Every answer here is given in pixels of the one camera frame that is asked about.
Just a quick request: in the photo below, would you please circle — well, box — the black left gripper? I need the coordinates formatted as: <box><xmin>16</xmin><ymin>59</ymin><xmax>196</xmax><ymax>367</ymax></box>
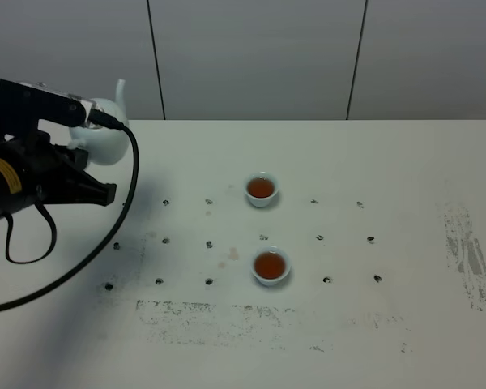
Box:
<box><xmin>0</xmin><ymin>130</ymin><xmax>117</xmax><ymax>207</ymax></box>

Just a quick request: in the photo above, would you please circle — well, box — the blue porcelain teapot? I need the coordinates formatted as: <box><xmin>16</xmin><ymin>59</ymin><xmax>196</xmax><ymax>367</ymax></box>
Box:
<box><xmin>67</xmin><ymin>79</ymin><xmax>130</xmax><ymax>165</ymax></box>

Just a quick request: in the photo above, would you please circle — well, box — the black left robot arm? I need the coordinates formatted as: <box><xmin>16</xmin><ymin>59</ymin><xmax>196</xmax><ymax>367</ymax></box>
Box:
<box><xmin>0</xmin><ymin>131</ymin><xmax>117</xmax><ymax>220</ymax></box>

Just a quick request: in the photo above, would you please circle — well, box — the far blue porcelain teacup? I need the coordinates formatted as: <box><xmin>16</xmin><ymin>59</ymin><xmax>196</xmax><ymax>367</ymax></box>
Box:
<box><xmin>244</xmin><ymin>172</ymin><xmax>279</xmax><ymax>208</ymax></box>

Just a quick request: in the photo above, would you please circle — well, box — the blue porcelain teacup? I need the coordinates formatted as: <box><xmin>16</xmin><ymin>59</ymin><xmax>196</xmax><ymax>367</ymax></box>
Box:
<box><xmin>244</xmin><ymin>172</ymin><xmax>279</xmax><ymax>208</ymax></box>
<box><xmin>250</xmin><ymin>246</ymin><xmax>292</xmax><ymax>287</ymax></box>

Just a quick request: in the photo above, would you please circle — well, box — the near blue porcelain teacup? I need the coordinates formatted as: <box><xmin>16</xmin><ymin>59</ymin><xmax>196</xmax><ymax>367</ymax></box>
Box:
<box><xmin>250</xmin><ymin>246</ymin><xmax>292</xmax><ymax>287</ymax></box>

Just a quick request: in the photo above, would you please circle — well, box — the black left arm wire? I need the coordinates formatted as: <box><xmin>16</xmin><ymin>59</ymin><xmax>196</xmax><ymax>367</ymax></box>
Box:
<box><xmin>4</xmin><ymin>186</ymin><xmax>58</xmax><ymax>264</ymax></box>

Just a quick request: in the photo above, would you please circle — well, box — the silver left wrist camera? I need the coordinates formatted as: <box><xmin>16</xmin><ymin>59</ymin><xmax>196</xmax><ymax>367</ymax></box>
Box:
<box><xmin>0</xmin><ymin>79</ymin><xmax>97</xmax><ymax>142</ymax></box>

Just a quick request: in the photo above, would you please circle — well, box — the black left camera cable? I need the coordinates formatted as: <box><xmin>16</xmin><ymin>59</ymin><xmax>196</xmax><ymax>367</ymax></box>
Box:
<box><xmin>0</xmin><ymin>112</ymin><xmax>140</xmax><ymax>316</ymax></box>

